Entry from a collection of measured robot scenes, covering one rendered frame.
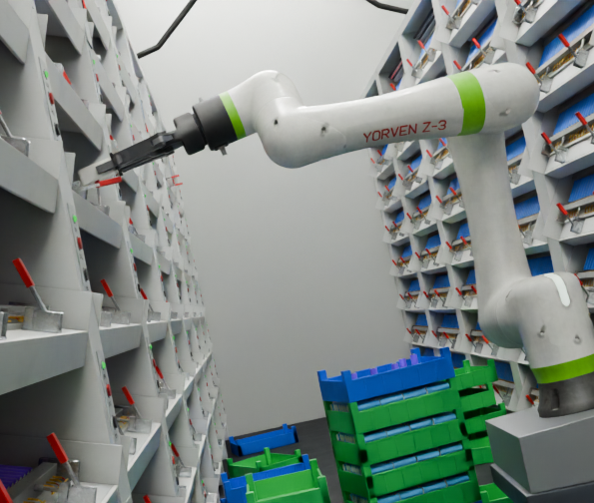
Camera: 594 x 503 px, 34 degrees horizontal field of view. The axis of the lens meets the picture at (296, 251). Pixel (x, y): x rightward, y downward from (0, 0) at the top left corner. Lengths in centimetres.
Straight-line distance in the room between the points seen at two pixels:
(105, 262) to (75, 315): 71
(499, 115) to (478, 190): 20
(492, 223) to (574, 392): 38
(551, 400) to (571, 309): 17
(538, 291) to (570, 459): 30
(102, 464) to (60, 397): 10
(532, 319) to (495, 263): 20
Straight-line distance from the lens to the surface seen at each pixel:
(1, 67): 136
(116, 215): 201
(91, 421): 131
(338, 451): 264
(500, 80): 187
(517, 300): 184
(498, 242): 199
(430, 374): 256
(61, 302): 130
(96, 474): 131
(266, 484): 277
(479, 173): 200
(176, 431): 271
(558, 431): 174
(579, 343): 183
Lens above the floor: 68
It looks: 3 degrees up
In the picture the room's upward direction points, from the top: 12 degrees counter-clockwise
